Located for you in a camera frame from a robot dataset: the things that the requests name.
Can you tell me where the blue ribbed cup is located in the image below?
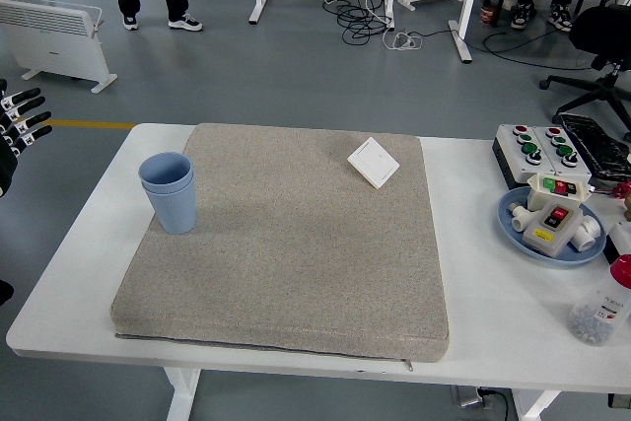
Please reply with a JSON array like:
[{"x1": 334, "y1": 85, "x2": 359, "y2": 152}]
[
  {"x1": 137, "y1": 152, "x2": 194, "y2": 194},
  {"x1": 141, "y1": 177, "x2": 198, "y2": 236}
]

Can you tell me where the black keyboard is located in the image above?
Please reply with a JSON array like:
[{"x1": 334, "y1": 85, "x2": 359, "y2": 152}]
[{"x1": 551, "y1": 112, "x2": 631, "y2": 179}]

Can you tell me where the beige rocker switch box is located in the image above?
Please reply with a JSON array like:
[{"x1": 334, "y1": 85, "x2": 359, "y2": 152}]
[{"x1": 522, "y1": 202, "x2": 586, "y2": 260}]

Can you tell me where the white table leg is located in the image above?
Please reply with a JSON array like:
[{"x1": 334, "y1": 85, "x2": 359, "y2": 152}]
[
  {"x1": 164, "y1": 369, "x2": 202, "y2": 421},
  {"x1": 512, "y1": 388, "x2": 563, "y2": 421}
]

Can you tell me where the black office chair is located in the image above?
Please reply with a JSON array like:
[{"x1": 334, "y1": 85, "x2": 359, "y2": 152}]
[{"x1": 538, "y1": 4, "x2": 631, "y2": 142}]

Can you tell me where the blue plate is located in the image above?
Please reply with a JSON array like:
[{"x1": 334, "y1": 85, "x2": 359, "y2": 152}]
[{"x1": 496, "y1": 186, "x2": 607, "y2": 269}]

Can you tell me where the white pipe fitting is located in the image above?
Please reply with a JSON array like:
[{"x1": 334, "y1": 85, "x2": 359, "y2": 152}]
[
  {"x1": 571, "y1": 213, "x2": 605, "y2": 252},
  {"x1": 509, "y1": 201, "x2": 534, "y2": 234}
]

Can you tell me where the grey power strip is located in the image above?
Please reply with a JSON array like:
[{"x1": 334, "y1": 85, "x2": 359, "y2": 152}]
[{"x1": 452, "y1": 384, "x2": 512, "y2": 412}]

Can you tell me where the white box with black base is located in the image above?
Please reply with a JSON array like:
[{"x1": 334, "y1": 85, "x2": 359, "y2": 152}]
[{"x1": 604, "y1": 221, "x2": 631, "y2": 264}]

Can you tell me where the white green-red button switch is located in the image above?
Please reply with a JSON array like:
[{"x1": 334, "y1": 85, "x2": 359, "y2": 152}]
[{"x1": 526, "y1": 173, "x2": 596, "y2": 213}]

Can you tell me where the white adapter with cable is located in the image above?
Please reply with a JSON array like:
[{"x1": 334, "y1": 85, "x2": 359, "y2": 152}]
[{"x1": 383, "y1": 30, "x2": 424, "y2": 52}]

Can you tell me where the white push-button box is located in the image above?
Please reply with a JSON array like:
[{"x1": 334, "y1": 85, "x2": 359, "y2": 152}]
[
  {"x1": 491, "y1": 123, "x2": 549, "y2": 190},
  {"x1": 534, "y1": 124, "x2": 593, "y2": 184}
]

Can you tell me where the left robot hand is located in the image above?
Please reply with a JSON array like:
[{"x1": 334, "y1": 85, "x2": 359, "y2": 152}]
[{"x1": 0, "y1": 78, "x2": 54, "y2": 198}]

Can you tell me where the clear bottle red cap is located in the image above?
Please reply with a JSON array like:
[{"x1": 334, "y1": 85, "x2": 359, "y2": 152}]
[{"x1": 567, "y1": 253, "x2": 631, "y2": 346}]

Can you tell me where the white wall switch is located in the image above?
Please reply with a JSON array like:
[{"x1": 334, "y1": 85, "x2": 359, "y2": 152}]
[{"x1": 347, "y1": 137, "x2": 400, "y2": 190}]

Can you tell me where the grey-brown mat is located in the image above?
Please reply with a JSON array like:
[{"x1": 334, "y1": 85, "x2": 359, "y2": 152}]
[{"x1": 110, "y1": 122, "x2": 451, "y2": 368}]

